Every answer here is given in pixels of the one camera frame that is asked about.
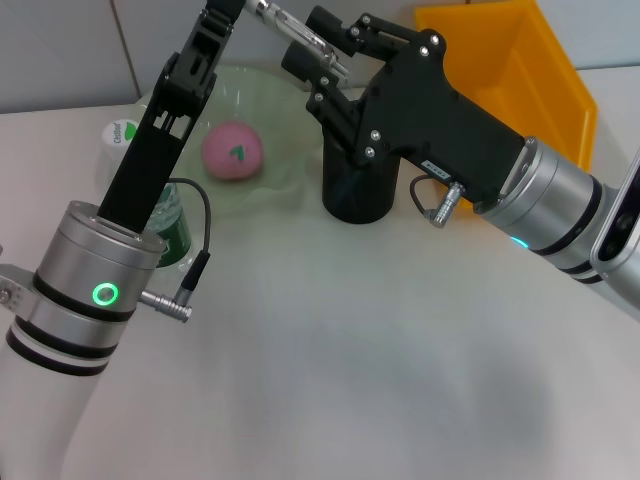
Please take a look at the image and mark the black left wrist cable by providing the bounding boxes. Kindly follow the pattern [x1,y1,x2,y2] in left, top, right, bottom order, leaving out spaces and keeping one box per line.
[140,176,214,326]

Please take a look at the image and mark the green glass fruit plate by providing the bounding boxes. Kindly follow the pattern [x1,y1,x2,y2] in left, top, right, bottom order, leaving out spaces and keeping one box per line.
[132,62,326,220]

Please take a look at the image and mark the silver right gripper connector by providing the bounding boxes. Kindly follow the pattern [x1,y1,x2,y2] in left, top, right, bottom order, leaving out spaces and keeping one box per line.
[431,181,467,230]

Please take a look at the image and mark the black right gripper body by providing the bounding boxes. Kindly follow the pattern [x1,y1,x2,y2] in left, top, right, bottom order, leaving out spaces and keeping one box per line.
[355,28,527,212]

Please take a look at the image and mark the black mesh pen holder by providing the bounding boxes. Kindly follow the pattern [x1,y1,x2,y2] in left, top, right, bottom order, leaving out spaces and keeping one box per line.
[321,123,400,225]

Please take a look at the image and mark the clear green-label water bottle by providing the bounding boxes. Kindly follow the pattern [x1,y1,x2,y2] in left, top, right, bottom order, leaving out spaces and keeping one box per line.
[101,118,195,272]

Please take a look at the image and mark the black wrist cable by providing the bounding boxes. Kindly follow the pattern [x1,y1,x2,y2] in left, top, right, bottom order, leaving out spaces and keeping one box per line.
[140,176,214,326]
[409,171,442,220]

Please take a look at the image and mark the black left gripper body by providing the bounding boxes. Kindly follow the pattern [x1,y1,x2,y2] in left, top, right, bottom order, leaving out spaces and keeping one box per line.
[97,122,191,236]

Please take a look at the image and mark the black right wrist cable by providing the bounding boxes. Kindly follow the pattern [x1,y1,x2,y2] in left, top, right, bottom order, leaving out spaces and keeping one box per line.
[409,171,442,220]

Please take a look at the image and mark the white grey ballpoint pen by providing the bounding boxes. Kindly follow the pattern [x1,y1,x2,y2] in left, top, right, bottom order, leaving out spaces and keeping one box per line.
[243,0,352,82]

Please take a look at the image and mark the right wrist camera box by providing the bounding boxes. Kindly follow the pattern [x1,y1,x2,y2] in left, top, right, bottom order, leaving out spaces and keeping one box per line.
[588,147,640,275]

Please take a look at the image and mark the yellow plastic bin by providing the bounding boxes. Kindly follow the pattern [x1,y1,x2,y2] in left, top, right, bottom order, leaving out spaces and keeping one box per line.
[412,0,600,212]

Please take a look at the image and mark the pink peach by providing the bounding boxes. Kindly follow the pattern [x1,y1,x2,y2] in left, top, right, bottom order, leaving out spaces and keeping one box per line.
[200,121,265,182]

